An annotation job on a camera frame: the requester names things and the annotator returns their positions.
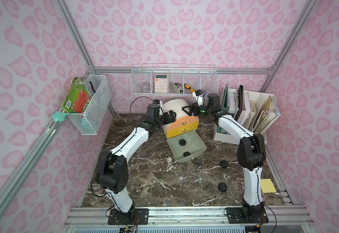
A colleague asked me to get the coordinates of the yellow drawer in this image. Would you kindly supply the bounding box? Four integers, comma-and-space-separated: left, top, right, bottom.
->
166, 128, 192, 138

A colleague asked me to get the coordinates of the orange top drawer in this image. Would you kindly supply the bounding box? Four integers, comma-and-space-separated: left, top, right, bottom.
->
163, 115, 199, 131

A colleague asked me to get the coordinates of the white round drawer cabinet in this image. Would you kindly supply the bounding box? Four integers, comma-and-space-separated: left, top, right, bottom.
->
162, 99, 189, 134

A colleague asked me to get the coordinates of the black earphone case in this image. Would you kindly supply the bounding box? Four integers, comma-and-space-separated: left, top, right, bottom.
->
220, 160, 229, 168
218, 183, 228, 192
179, 139, 187, 146
183, 151, 191, 157

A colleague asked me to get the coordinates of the grey bottom drawer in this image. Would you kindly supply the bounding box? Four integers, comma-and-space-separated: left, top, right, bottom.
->
167, 130, 207, 163

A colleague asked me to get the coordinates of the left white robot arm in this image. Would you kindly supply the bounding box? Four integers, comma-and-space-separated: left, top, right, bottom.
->
93, 100, 176, 221

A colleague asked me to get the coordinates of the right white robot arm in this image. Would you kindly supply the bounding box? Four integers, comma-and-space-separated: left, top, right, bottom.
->
182, 90, 266, 221

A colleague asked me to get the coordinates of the teal green folder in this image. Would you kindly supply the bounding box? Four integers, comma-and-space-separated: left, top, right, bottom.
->
221, 84, 230, 112

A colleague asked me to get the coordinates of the round metal tin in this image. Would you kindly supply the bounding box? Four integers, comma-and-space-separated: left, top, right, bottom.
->
139, 84, 151, 93

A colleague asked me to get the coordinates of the yellow black utility knife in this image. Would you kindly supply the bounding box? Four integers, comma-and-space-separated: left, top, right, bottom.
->
184, 84, 195, 93

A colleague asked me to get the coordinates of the black binder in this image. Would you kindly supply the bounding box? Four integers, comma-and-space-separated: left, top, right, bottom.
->
234, 85, 244, 121

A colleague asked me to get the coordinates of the white pink book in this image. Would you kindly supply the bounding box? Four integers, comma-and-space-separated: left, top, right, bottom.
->
238, 91, 251, 128

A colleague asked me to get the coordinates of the pink white calculator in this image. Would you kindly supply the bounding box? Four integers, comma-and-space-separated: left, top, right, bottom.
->
154, 73, 169, 94

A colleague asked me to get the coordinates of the grey stapler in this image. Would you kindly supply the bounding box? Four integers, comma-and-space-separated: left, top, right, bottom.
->
169, 83, 184, 94

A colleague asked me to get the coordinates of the white file organizer box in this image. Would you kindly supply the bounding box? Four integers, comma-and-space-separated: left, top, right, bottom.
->
222, 88, 281, 144

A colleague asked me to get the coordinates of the stack of magazines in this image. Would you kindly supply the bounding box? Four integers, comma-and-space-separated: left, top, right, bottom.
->
244, 91, 281, 137

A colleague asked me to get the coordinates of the green red booklet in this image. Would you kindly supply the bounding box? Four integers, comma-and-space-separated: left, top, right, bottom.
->
61, 77, 92, 114

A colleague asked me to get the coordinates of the yellow sticky note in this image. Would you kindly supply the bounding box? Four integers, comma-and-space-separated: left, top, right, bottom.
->
260, 179, 277, 193

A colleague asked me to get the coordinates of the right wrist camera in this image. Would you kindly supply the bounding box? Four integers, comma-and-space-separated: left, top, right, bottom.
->
192, 89, 206, 106

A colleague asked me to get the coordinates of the white wire wall shelf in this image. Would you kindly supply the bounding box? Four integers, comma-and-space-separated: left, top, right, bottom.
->
130, 64, 219, 95

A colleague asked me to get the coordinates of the white mesh wall basket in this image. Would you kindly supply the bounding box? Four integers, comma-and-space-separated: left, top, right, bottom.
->
68, 74, 112, 136

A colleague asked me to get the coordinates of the mint green wall hook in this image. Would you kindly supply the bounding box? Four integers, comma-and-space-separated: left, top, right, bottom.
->
51, 111, 68, 122

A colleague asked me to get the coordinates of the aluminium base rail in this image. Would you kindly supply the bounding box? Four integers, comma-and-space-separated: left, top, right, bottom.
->
61, 205, 318, 233

